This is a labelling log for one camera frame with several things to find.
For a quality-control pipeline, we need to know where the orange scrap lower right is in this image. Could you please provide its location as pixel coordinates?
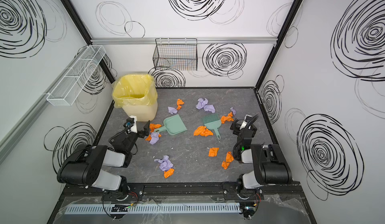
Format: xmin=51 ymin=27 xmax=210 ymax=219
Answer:
xmin=221 ymin=152 xmax=234 ymax=169

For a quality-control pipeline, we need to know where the white wire shelf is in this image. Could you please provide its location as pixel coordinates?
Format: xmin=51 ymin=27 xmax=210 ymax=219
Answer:
xmin=46 ymin=45 xmax=107 ymax=106

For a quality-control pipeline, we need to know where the orange scrap lower middle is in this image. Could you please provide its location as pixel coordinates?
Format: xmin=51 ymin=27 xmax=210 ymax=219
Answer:
xmin=209 ymin=148 xmax=219 ymax=157

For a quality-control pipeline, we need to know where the black wire basket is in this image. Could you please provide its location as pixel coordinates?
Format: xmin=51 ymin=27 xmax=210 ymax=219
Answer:
xmin=152 ymin=38 xmax=198 ymax=71

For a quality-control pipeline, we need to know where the white slotted cable duct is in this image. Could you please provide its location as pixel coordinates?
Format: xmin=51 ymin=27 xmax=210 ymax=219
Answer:
xmin=64 ymin=203 xmax=241 ymax=216

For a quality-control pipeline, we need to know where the green plastic dustpan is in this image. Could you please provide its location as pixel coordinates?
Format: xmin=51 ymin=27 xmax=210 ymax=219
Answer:
xmin=154 ymin=114 xmax=187 ymax=136

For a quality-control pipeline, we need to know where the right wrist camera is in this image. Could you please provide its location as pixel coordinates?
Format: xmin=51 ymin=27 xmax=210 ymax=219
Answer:
xmin=244 ymin=115 xmax=253 ymax=123

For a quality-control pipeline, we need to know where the orange scrap near back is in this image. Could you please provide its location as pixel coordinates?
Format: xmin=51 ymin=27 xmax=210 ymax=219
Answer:
xmin=176 ymin=99 xmax=184 ymax=110

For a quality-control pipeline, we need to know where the purple scrap pair back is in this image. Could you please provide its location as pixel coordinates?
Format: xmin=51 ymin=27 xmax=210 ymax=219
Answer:
xmin=196 ymin=98 xmax=216 ymax=113

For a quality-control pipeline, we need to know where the cream trash bin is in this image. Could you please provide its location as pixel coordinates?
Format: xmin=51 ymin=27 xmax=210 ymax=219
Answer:
xmin=122 ymin=101 xmax=158 ymax=122

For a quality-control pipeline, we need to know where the green hand brush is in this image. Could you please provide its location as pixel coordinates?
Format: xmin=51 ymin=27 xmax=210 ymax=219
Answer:
xmin=202 ymin=113 xmax=222 ymax=140

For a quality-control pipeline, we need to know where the purple scrap small back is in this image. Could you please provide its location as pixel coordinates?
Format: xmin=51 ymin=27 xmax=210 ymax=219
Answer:
xmin=168 ymin=107 xmax=178 ymax=115

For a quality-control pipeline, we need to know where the purple scrap front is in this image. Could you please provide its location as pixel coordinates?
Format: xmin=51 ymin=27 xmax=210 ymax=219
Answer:
xmin=154 ymin=155 xmax=173 ymax=171

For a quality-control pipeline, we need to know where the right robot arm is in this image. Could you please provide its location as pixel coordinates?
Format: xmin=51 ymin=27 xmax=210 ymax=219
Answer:
xmin=230 ymin=116 xmax=293 ymax=200

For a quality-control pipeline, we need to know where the yellow bin liner bag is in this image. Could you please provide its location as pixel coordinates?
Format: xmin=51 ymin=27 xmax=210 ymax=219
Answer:
xmin=112 ymin=74 xmax=158 ymax=108

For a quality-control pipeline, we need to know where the purple scrap far right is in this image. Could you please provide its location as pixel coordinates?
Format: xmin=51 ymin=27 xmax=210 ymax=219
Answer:
xmin=230 ymin=107 xmax=236 ymax=115

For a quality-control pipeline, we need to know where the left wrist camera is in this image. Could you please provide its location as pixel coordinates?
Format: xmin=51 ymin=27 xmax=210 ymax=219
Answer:
xmin=123 ymin=115 xmax=137 ymax=134

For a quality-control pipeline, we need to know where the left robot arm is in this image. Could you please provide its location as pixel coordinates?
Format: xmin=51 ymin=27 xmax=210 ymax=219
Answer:
xmin=57 ymin=123 xmax=150 ymax=201

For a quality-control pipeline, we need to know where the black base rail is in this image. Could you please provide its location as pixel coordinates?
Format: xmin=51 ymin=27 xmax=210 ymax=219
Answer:
xmin=61 ymin=182 xmax=303 ymax=201

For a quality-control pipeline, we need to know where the orange scrap by dustpan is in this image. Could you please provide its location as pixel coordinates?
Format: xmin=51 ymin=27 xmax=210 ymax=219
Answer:
xmin=146 ymin=123 xmax=162 ymax=141

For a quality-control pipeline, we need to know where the orange scrap front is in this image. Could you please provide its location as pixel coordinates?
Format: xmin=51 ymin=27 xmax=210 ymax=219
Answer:
xmin=163 ymin=168 xmax=175 ymax=179

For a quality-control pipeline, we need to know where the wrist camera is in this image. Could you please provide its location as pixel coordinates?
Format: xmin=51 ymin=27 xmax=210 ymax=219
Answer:
xmin=123 ymin=115 xmax=137 ymax=134
xmin=244 ymin=115 xmax=253 ymax=123

